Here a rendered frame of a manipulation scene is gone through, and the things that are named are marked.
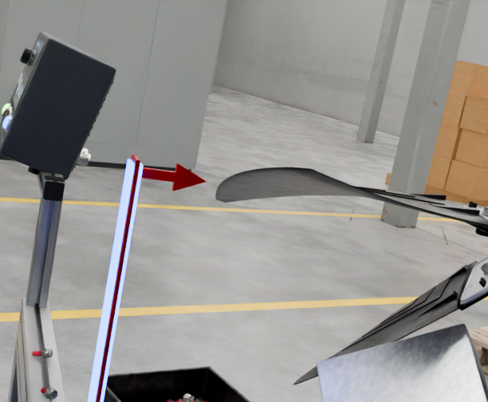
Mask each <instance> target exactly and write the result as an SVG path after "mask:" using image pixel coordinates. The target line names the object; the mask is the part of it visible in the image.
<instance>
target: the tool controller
mask: <svg viewBox="0 0 488 402"><path fill-rule="evenodd" d="M20 61H21V63H24V64H26V65H25V67H24V69H23V71H22V74H21V76H20V78H19V80H18V83H17V85H16V88H15V90H14V93H13V95H12V97H11V99H10V102H9V103H11V106H10V107H12V109H11V111H13V112H12V114H11V115H13V118H12V120H11V122H10V126H9V127H8V129H7V131H4V128H3V126H2V124H3V122H2V120H1V123H0V154H1V155H2V156H5V157H7V158H9V159H12V160H15V161H17V162H19V163H21V164H24V165H27V166H29V168H28V171H29V172H31V173H33V174H35V175H38V174H39V171H43V172H48V173H51V175H52V176H54V175H55V174H60V175H63V178H64V180H67V179H68V178H69V176H70V174H71V172H72V171H73V169H74V168H75V167H76V164H80V165H82V166H84V167H86V166H87V164H88V163H89V160H90V157H91V155H90V154H88V149H85V148H84V146H85V142H86V140H87V139H88V136H89V135H90V132H91V130H92V128H93V125H94V123H95V122H96V118H97V116H98V115H99V111H100V109H101V108H102V106H103V105H102V104H103V103H104V101H105V99H106V98H105V97H106V96H107V94H108V91H109V89H110V87H111V85H113V82H114V81H113V80H114V76H115V74H116V68H115V67H113V66H112V65H110V64H109V63H107V62H105V61H103V60H101V59H100V58H99V57H97V56H95V55H93V54H91V53H88V52H86V51H84V50H83V49H80V48H78V47H76V46H74V45H71V44H69V43H68V42H66V41H62V40H61V39H59V38H57V37H54V36H52V35H50V34H48V33H46V32H42V31H41V32H40V33H39V34H38V36H37V40H36V41H35V43H34V46H33V48H32V49H30V48H28V47H26V48H25V49H24V51H23V53H22V56H21V59H20ZM25 71H26V75H25V76H24V79H23V81H22V83H21V86H20V88H19V90H18V93H17V95H16V97H15V99H14V94H15V92H16V90H17V88H18V85H19V83H20V81H21V79H22V76H23V73H24V72H25ZM2 119H3V118H2Z"/></svg>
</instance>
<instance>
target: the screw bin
mask: <svg viewBox="0 0 488 402"><path fill-rule="evenodd" d="M187 393H189V394H191V395H192V396H193V397H194V398H198V397H200V398H202V399H203V400H204V401H205V400H206V401H207V402H251V401H250V400H248V399H247V398H246V397H245V396H244V395H243V394H241V393H240V391H238V390H237V389H236V388H235V387H234V386H232V385H231V384H230V383H229V382H228V381H226V380H225V379H224V378H223V377H222V376H220V375H219V374H218V373H217V372H216V371H215V370H213V368H212V367H211V366H205V367H196V368H178V369H168V370H158V371H148V372H130V373H120V374H110V375H108V378H107V383H106V388H105V393H104V402H152V401H153V402H165V401H168V400H170V399H172V400H178V399H181V400H182V399H183V396H184V395H185V394H187Z"/></svg>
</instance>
